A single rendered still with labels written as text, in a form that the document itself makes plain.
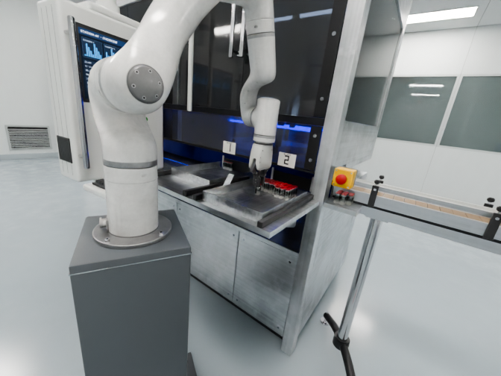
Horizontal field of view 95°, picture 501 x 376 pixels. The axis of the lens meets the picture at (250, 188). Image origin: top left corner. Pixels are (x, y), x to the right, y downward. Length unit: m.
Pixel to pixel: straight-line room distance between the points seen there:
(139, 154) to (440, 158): 5.33
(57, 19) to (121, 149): 0.85
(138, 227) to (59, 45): 0.91
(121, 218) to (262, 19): 0.68
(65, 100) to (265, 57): 0.88
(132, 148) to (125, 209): 0.15
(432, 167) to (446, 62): 1.83
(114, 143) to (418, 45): 5.53
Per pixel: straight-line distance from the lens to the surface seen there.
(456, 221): 1.08
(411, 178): 5.58
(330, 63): 1.01
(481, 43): 5.74
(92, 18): 1.40
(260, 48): 0.84
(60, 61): 1.34
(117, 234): 0.66
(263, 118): 0.87
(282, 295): 1.31
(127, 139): 0.59
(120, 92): 0.53
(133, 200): 0.61
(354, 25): 1.02
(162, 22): 0.63
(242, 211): 0.74
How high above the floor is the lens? 1.19
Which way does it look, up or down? 17 degrees down
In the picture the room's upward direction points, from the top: 6 degrees clockwise
